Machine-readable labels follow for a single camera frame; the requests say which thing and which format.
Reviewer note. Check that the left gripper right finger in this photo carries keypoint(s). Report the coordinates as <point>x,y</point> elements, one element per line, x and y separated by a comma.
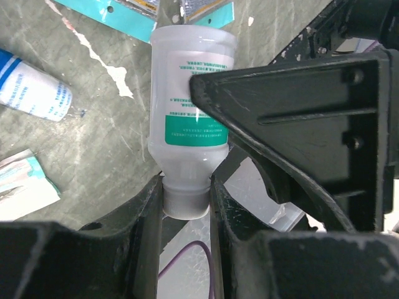
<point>251,260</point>

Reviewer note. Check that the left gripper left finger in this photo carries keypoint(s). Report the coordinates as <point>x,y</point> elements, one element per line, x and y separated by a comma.
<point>116,256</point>

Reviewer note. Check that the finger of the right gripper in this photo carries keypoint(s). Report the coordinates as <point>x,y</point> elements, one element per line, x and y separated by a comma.
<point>322,132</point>

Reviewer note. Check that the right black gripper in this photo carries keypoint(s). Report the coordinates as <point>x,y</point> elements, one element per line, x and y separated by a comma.
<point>363,19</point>

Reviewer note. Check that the white bottle green label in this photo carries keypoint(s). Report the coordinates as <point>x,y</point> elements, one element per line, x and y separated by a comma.
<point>186,143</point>

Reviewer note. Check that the white teal bandage wrappers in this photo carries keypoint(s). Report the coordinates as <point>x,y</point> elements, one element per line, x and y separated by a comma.
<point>25,187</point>

